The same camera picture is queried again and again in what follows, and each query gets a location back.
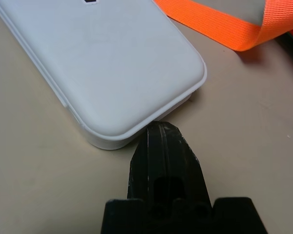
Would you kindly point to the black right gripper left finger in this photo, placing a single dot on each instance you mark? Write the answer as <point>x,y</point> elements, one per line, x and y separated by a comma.
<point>146,165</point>

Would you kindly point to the white Unitree box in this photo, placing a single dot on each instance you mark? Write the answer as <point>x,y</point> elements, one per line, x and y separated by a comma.
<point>100,61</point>

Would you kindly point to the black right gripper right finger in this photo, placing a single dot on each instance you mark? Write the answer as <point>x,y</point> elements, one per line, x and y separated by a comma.
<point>185,165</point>

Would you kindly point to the teal and orange backpack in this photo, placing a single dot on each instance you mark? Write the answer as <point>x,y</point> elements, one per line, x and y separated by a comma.
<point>210,24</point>

